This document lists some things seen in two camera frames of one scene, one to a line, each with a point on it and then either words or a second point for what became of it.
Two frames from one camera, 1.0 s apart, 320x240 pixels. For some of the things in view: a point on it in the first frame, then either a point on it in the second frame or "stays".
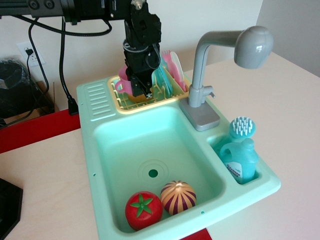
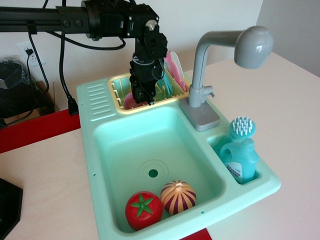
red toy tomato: x=143 y=210 stays
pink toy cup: x=127 y=87 → x=130 y=102
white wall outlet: x=32 y=60 stays
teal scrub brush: x=242 y=127 stays
